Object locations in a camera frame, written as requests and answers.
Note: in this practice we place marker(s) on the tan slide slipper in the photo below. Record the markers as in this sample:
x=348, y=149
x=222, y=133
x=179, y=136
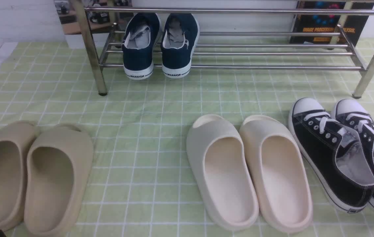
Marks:
x=58, y=166
x=15, y=141

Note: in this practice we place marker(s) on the right tan slide slipper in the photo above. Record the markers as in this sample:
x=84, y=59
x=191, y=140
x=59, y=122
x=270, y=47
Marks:
x=58, y=166

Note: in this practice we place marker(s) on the left navy blue sneaker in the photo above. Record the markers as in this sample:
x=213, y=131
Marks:
x=141, y=36

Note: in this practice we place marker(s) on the green checkered floor mat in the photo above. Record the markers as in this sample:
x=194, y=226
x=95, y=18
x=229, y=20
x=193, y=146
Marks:
x=141, y=184

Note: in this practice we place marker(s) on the metal shoe rack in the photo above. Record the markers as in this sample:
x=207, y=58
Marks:
x=99, y=61

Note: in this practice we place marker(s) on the left cream slide slipper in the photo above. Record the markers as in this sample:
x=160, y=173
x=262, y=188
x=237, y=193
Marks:
x=216, y=156

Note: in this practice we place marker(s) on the navy blue sneaker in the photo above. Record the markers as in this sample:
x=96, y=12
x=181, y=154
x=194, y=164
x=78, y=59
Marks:
x=180, y=38
x=141, y=36

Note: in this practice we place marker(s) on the cream slide slipper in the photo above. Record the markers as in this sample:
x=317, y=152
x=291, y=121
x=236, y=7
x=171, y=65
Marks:
x=216, y=156
x=278, y=173

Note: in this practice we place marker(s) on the right cream slide slipper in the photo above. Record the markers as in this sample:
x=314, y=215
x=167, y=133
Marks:
x=278, y=173

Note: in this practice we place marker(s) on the right navy blue sneaker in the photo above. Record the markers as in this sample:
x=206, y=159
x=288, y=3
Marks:
x=180, y=38

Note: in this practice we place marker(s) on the left tan slide slipper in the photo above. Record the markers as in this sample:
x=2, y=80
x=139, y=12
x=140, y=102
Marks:
x=15, y=141

